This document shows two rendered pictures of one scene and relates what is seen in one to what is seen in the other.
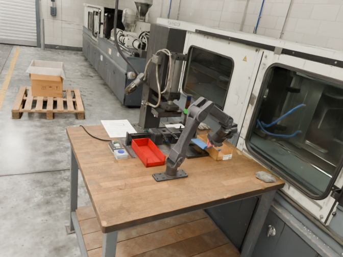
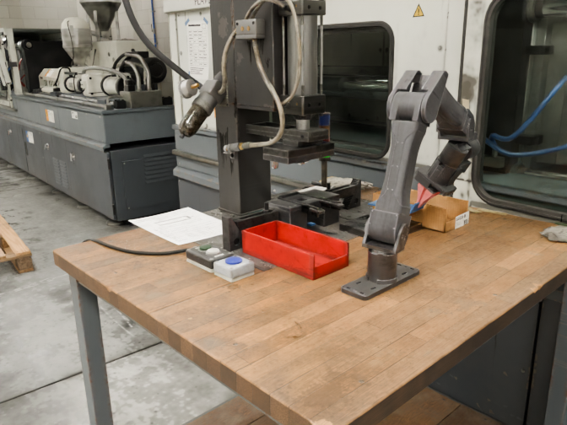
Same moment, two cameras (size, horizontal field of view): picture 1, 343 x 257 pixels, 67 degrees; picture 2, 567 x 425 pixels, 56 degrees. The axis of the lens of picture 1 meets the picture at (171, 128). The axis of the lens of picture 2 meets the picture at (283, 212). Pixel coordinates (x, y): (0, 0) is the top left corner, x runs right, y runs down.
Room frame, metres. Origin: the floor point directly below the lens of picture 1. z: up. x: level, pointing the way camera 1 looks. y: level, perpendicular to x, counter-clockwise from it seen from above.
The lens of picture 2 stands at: (0.22, 0.37, 1.39)
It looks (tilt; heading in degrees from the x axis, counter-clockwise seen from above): 17 degrees down; 349
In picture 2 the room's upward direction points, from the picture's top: 1 degrees counter-clockwise
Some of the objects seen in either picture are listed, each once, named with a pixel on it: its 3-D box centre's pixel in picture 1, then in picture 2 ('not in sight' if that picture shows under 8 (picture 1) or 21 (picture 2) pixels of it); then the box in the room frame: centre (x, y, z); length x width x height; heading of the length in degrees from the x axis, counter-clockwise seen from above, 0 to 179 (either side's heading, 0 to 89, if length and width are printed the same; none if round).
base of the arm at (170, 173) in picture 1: (171, 170); (381, 265); (1.24, -0.04, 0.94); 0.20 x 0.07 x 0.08; 122
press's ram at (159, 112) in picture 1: (164, 94); (281, 111); (1.71, 0.09, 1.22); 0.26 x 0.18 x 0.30; 32
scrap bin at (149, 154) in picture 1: (147, 151); (293, 247); (1.42, 0.12, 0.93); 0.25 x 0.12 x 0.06; 32
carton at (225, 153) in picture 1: (213, 147); (419, 209); (1.65, -0.31, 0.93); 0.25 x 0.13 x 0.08; 32
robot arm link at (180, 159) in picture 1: (174, 159); (384, 235); (1.25, -0.04, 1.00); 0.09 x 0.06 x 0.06; 39
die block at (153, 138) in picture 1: (164, 136); (303, 213); (1.66, 0.04, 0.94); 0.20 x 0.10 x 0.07; 122
